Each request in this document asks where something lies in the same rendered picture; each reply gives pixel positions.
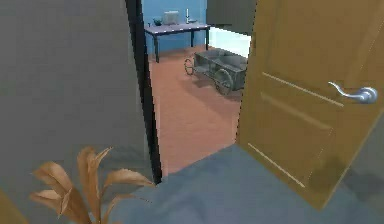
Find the grey wheeled cart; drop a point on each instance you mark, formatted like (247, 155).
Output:
(221, 68)

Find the grey table with black legs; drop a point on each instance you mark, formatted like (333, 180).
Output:
(176, 29)

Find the white candle holder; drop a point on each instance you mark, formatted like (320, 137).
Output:
(188, 17)

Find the dark teal bowl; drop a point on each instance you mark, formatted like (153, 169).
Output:
(157, 22)

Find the grey box on table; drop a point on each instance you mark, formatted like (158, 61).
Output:
(171, 17)

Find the brown wooden room door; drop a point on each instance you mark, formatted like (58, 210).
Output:
(300, 110)

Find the brown leafy house plant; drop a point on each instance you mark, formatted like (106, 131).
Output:
(86, 186)

